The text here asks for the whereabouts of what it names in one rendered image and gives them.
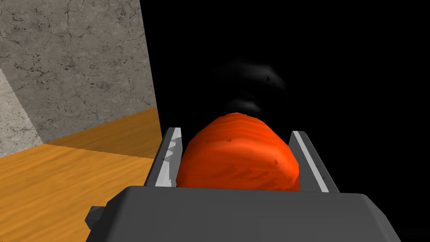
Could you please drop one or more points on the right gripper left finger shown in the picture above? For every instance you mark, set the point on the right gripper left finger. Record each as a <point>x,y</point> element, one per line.
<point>166,161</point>

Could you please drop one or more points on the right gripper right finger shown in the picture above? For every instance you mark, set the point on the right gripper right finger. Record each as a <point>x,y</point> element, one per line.
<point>311,164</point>

